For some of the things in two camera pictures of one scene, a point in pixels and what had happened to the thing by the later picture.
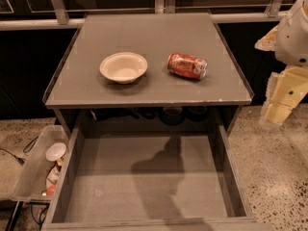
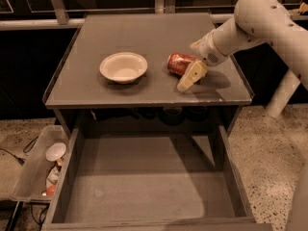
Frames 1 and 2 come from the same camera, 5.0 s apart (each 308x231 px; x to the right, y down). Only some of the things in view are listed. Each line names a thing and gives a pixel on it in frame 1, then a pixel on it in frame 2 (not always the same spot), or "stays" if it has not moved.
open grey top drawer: [148, 181] stays
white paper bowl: [123, 67] stays
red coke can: [186, 65] stays
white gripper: [295, 42] -> [208, 51]
